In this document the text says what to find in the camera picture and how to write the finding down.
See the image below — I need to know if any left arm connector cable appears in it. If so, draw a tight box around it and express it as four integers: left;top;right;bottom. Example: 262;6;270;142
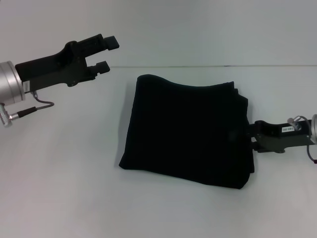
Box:
0;91;55;129

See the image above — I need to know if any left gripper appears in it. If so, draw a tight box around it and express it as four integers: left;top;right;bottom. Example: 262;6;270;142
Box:
14;34;120;95

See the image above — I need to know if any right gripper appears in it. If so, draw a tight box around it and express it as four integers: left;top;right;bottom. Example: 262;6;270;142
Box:
247;119;315;154

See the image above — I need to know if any black t-shirt with FREE print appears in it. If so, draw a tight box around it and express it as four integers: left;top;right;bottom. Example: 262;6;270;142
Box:
118;73;256;191

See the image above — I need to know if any arm connector cable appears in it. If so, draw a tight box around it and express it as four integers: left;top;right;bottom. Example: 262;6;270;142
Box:
287;115;317;165
0;91;55;129

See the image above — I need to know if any right arm connector cable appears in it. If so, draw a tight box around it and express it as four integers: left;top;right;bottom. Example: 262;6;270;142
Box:
287;115;317;165

